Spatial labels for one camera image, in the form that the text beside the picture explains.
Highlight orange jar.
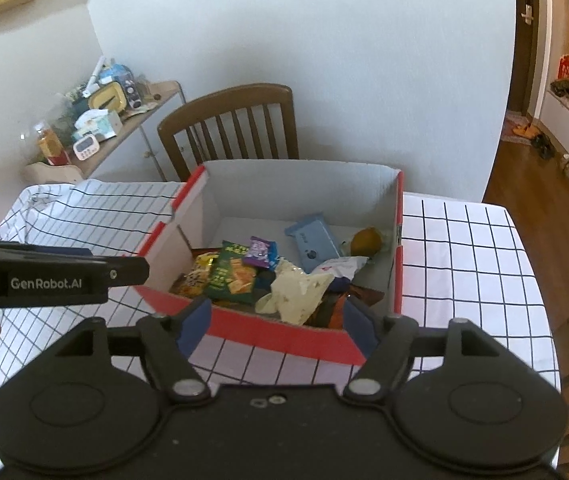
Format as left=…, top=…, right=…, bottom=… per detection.
left=36, top=124, right=70, bottom=166

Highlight dark shoes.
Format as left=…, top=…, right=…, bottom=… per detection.
left=531, top=132, right=556, bottom=159

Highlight yellow snack bag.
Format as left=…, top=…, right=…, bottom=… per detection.
left=171, top=251, right=222, bottom=300

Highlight low white shelf unit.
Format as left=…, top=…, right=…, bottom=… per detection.
left=539, top=79, right=569, bottom=154

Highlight white tissue pack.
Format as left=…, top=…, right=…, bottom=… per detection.
left=74, top=108, right=123, bottom=139

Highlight doormat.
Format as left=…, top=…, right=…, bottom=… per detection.
left=501, top=114, right=531, bottom=144

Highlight white kitchen timer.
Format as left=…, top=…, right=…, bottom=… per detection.
left=72, top=134, right=102, bottom=161

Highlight red and white cardboard box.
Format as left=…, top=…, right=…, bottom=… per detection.
left=132, top=159, right=406, bottom=367

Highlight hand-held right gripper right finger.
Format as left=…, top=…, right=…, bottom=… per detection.
left=342, top=296, right=511, bottom=401

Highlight blue printed box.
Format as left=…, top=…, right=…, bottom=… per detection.
left=98, top=63, right=138, bottom=107

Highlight yellow tissue box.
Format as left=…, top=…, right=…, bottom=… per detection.
left=86, top=82, right=128, bottom=111

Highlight green snack packet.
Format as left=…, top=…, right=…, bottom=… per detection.
left=205, top=239, right=258, bottom=305

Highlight brown snack packet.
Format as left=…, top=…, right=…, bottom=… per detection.
left=317, top=283, right=387, bottom=331

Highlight light blue snack packet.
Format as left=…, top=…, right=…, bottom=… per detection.
left=284, top=213, right=343, bottom=274

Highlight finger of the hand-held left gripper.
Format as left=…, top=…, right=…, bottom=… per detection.
left=0, top=239, right=150, bottom=288

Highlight white checked tablecloth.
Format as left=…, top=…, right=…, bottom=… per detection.
left=0, top=180, right=561, bottom=480

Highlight purple snack packet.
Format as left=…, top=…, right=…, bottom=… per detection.
left=242, top=236, right=279, bottom=270

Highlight white packet with red mark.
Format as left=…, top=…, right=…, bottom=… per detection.
left=309, top=254, right=370, bottom=281

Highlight wooden side table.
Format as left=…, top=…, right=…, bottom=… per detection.
left=24, top=80, right=188, bottom=184

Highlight dark door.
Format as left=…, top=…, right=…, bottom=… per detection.
left=511, top=0, right=541, bottom=117

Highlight brown round snack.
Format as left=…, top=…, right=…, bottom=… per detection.
left=350, top=227, right=383, bottom=256

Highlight cream crumpled snack packet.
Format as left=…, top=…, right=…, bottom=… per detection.
left=255, top=258, right=338, bottom=326

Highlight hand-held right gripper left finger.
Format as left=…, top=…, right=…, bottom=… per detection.
left=54, top=295, right=214, bottom=404

